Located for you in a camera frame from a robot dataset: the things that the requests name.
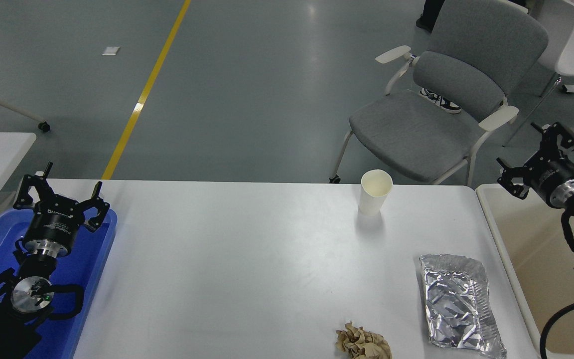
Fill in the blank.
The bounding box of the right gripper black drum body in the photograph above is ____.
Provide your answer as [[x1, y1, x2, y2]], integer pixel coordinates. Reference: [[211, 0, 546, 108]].
[[529, 155, 574, 208]]

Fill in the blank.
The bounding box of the yellow floor tape line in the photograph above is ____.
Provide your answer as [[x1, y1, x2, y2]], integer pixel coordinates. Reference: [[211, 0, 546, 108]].
[[101, 0, 192, 180]]

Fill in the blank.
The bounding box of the large pale plastic bin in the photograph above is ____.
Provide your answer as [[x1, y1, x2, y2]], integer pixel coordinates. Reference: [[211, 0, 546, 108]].
[[475, 183, 574, 359]]

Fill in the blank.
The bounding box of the tan paper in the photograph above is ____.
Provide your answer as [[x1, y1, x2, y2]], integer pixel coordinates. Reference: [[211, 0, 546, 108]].
[[336, 322, 393, 359]]

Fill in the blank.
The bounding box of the blue plastic tray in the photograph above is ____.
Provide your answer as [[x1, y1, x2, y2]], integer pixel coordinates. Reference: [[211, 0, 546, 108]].
[[0, 207, 118, 359]]

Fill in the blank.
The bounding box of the white paper cup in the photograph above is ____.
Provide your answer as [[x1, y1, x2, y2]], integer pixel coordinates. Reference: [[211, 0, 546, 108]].
[[358, 170, 394, 217]]

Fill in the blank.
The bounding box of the white rolling chair base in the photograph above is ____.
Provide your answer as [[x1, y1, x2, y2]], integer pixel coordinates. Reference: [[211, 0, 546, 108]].
[[0, 27, 51, 133]]

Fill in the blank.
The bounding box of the grey padded armchair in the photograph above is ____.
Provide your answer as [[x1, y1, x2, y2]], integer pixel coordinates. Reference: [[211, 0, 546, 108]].
[[329, 0, 550, 186]]

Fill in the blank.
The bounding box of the silver foil tray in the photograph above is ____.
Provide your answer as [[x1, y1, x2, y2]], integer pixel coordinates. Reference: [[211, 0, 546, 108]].
[[419, 253, 508, 359]]

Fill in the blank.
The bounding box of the person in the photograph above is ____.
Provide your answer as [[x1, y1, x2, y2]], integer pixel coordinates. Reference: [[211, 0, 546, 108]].
[[415, 0, 462, 115]]

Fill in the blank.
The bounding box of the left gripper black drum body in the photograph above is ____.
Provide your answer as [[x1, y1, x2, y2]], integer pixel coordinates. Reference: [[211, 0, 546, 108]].
[[23, 197, 88, 247]]

